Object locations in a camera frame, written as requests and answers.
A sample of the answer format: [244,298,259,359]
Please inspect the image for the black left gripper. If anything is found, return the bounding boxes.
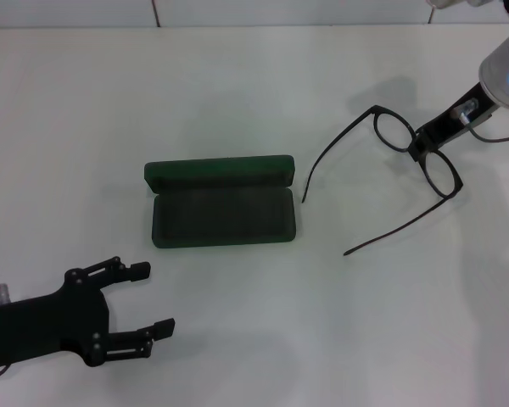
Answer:
[0,255,177,369]

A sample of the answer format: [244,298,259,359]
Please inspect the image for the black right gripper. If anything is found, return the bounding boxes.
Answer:
[407,81,498,164]

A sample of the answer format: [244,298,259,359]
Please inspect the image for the black glasses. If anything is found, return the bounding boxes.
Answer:
[301,104,465,257]

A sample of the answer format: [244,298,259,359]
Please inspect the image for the green glasses case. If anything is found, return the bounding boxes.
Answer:
[143,154,297,250]

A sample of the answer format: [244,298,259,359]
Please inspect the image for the right gripper cable with plug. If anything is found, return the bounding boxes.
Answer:
[450,98,509,144]

